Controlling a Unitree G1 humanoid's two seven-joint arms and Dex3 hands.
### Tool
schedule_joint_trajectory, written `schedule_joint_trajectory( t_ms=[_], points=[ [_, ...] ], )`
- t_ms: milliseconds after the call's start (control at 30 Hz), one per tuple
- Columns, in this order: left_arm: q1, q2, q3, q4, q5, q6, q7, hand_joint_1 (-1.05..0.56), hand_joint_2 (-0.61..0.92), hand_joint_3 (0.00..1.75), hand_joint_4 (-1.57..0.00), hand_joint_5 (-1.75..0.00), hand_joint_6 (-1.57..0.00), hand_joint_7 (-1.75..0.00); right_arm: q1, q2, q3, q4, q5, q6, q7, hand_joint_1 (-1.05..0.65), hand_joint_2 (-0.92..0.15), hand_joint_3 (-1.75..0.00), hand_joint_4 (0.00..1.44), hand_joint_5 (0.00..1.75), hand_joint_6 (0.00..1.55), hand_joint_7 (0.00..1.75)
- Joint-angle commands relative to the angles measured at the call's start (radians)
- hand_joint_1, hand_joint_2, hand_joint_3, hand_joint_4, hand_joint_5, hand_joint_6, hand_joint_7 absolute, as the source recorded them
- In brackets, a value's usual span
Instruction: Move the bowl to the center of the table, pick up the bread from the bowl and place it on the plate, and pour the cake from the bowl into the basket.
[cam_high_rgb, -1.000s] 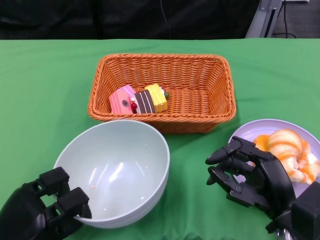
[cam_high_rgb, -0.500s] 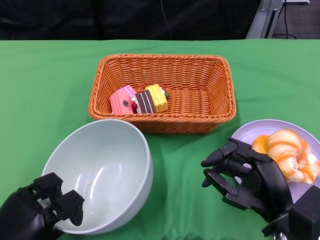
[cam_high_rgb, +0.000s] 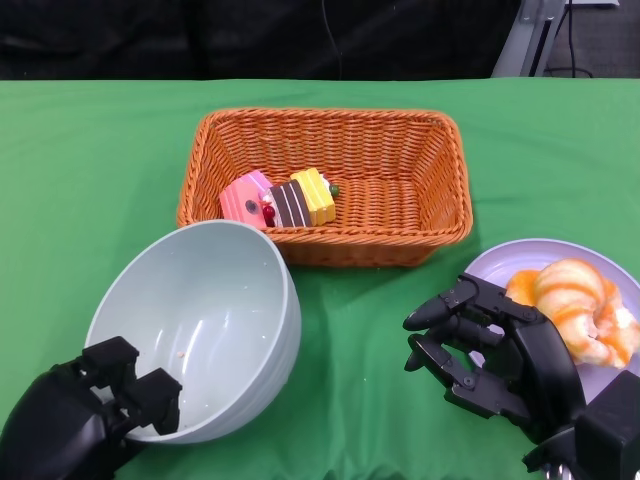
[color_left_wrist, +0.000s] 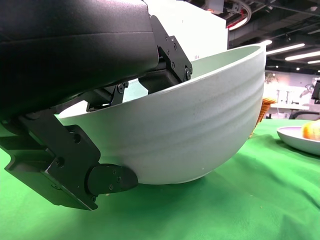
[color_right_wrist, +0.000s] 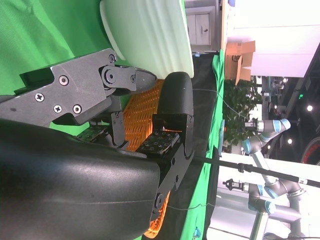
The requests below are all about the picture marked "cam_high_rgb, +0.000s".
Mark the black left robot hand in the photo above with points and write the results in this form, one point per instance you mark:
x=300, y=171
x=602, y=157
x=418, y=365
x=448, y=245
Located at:
x=60, y=430

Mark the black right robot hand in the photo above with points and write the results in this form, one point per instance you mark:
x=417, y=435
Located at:
x=535, y=360

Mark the orange bagel bread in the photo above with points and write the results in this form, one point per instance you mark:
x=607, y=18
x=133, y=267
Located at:
x=525, y=287

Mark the white orange-striped donut bread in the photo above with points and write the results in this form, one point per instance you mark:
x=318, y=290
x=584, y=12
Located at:
x=570, y=295

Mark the grey round bowl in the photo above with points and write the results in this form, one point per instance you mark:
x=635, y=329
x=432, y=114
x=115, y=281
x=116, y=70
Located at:
x=200, y=310

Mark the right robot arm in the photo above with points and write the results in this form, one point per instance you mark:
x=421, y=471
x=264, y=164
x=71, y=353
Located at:
x=550, y=457

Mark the white round plate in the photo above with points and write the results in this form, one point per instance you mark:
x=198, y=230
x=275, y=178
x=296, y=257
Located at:
x=500, y=260

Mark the orange wicker basket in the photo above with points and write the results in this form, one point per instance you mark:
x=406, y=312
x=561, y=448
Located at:
x=400, y=200

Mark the yellow decorated cake slice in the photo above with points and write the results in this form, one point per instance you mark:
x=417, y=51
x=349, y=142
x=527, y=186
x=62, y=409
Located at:
x=315, y=195

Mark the brown chocolate cake piece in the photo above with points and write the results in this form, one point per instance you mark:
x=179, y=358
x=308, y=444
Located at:
x=290, y=205

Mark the coral red cake slice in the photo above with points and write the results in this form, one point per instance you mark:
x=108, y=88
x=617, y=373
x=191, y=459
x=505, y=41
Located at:
x=240, y=202

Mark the pink cake slice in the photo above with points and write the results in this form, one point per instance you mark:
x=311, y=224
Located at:
x=260, y=181

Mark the green tablecloth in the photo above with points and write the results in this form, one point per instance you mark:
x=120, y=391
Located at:
x=75, y=175

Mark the grey metal stand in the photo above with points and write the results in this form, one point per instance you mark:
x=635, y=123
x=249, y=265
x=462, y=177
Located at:
x=520, y=50

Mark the black fabric backdrop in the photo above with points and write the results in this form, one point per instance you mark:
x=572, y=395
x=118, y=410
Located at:
x=150, y=40

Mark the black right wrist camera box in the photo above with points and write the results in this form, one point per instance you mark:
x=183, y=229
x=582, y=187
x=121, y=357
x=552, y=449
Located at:
x=610, y=425

